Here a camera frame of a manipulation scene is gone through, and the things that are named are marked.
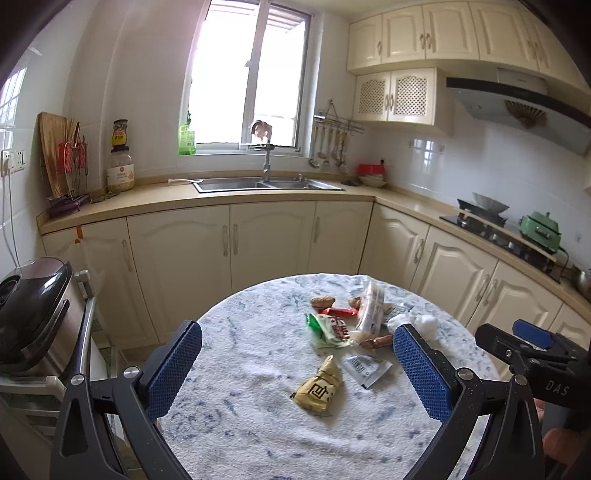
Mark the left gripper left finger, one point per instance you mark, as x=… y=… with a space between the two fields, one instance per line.
x=84 y=446

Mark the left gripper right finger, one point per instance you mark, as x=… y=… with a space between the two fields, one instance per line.
x=511 y=446

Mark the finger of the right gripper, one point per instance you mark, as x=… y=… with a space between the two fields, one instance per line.
x=533 y=334

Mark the green white snack bag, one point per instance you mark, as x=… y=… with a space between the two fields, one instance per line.
x=328 y=332

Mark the person right hand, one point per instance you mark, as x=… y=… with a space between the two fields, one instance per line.
x=567 y=449

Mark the gas stove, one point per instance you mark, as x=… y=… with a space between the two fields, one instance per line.
x=508 y=241

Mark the metal trolley rack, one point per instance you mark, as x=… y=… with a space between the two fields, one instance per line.
x=36 y=400

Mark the green electric pot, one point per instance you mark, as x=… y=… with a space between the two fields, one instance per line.
x=541 y=229

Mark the white crumpled tissue bag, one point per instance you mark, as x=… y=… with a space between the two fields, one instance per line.
x=425 y=324

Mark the cream lower cabinets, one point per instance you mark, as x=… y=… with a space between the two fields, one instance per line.
x=154 y=270

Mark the cream cabinets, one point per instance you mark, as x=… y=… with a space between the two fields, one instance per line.
x=154 y=270
x=402 y=58

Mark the black silver rice cooker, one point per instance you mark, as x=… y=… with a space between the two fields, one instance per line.
x=41 y=314

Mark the steel wok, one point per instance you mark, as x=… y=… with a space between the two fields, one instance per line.
x=485 y=207

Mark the blue milk packet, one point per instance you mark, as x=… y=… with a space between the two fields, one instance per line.
x=391 y=310

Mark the brown snack bar wrapper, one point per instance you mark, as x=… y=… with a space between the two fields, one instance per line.
x=378 y=342

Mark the white blue tablecloth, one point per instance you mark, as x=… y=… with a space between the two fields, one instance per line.
x=234 y=418

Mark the silver foil packet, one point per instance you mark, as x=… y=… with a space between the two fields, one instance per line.
x=366 y=369

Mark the clear white popcorn bag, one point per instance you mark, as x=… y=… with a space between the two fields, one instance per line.
x=371 y=312

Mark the yellow snack packet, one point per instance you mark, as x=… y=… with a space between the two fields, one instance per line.
x=317 y=392

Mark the small ginger piece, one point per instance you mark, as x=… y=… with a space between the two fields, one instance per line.
x=355 y=302

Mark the large ginger piece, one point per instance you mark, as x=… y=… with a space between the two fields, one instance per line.
x=322 y=302

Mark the red candy wrapper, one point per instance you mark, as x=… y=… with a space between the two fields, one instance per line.
x=340 y=312

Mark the range hood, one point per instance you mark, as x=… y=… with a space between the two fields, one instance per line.
x=547 y=108

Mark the large jar yellow lid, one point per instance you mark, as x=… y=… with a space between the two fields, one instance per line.
x=120 y=171

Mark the stainless steel sink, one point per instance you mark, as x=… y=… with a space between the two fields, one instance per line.
x=220 y=185

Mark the red lidded bowl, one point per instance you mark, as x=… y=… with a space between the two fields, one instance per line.
x=373 y=175

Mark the red utensil rack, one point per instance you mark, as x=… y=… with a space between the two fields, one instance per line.
x=74 y=170

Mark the green dish soap bottle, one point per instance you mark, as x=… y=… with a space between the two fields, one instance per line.
x=186 y=142

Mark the wooden cutting board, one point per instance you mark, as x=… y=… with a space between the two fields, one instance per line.
x=57 y=134

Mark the chrome faucet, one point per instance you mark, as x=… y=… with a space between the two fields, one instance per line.
x=266 y=149

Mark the cream upper cabinets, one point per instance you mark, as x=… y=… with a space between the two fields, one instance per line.
x=402 y=58

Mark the window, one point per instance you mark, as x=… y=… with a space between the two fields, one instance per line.
x=249 y=78

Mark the wall power socket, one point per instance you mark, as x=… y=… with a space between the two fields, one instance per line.
x=12 y=161

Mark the hanging utensil rail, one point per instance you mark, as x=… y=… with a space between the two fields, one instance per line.
x=330 y=138

